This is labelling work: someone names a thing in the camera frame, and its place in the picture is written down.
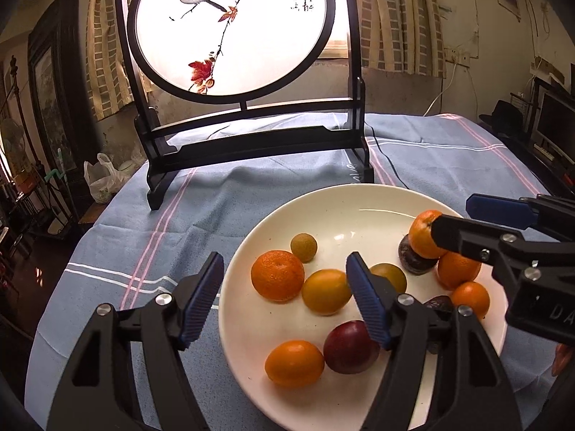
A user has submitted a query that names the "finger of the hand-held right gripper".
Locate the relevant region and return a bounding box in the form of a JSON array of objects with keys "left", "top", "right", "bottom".
[
  {"left": 466, "top": 193, "right": 575, "bottom": 243},
  {"left": 431, "top": 214, "right": 575, "bottom": 280}
]

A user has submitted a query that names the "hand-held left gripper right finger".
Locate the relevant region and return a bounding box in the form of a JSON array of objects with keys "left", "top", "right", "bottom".
[{"left": 346, "top": 251, "right": 524, "bottom": 431}]

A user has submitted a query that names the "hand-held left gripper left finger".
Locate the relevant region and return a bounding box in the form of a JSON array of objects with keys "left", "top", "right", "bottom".
[{"left": 45, "top": 251, "right": 225, "bottom": 431}]

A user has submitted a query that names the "olive yellow plum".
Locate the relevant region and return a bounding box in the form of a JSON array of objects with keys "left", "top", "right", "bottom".
[{"left": 368, "top": 263, "right": 408, "bottom": 295}]

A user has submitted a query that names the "dark red plum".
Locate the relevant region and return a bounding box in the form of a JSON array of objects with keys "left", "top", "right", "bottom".
[{"left": 323, "top": 320, "right": 382, "bottom": 375}]

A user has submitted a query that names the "wrinkled dark passion fruit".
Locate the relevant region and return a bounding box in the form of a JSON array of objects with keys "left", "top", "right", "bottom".
[
  {"left": 399, "top": 233, "right": 440, "bottom": 274},
  {"left": 423, "top": 295, "right": 454, "bottom": 315}
]

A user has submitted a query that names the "small mandarin orange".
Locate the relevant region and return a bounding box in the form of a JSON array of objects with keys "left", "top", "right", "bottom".
[{"left": 450, "top": 281, "right": 491, "bottom": 319}]

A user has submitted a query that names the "large mandarin orange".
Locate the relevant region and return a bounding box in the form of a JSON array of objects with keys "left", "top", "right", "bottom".
[{"left": 250, "top": 250, "right": 305, "bottom": 302}]

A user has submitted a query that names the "small tan longan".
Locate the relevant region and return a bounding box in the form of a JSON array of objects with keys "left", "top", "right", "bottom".
[{"left": 290, "top": 232, "right": 319, "bottom": 263}]

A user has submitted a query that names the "white plate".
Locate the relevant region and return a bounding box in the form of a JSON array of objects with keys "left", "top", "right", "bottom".
[{"left": 218, "top": 184, "right": 510, "bottom": 431}]

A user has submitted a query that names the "smooth orange fruit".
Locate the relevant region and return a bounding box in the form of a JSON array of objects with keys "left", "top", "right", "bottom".
[{"left": 264, "top": 340, "right": 325, "bottom": 389}]

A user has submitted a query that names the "person's right hand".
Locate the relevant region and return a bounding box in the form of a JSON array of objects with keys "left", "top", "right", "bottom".
[{"left": 552, "top": 343, "right": 575, "bottom": 377}]

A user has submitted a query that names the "blue striped tablecloth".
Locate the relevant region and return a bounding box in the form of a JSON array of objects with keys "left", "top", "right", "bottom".
[{"left": 24, "top": 112, "right": 560, "bottom": 431}]

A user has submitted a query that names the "black hat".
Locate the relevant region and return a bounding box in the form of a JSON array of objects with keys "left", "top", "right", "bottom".
[{"left": 478, "top": 100, "right": 524, "bottom": 133}]

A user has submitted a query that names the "computer monitor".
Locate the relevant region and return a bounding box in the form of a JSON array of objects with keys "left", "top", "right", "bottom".
[{"left": 534, "top": 90, "right": 575, "bottom": 153}]

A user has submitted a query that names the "white plastic bag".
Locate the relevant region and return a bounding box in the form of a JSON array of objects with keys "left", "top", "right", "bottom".
[{"left": 84, "top": 153, "right": 127, "bottom": 204}]

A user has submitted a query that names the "brick pattern curtain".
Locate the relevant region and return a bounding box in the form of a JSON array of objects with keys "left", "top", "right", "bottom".
[
  {"left": 87, "top": 0, "right": 149, "bottom": 122},
  {"left": 355, "top": 0, "right": 445, "bottom": 77}
]

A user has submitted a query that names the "window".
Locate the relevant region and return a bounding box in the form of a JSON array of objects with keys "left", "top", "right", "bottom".
[{"left": 319, "top": 31, "right": 350, "bottom": 60}]

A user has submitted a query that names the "round bird painting table screen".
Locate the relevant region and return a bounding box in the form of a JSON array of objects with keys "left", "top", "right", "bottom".
[{"left": 114, "top": 0, "right": 375, "bottom": 211}]

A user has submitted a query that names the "black cable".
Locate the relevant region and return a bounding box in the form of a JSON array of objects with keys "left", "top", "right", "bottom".
[{"left": 366, "top": 137, "right": 407, "bottom": 188}]

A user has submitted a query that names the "white cable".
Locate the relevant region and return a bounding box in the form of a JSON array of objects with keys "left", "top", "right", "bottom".
[{"left": 424, "top": 60, "right": 459, "bottom": 115}]

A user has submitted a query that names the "white wall socket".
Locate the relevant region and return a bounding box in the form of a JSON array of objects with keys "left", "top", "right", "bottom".
[{"left": 444, "top": 47, "right": 471, "bottom": 66}]

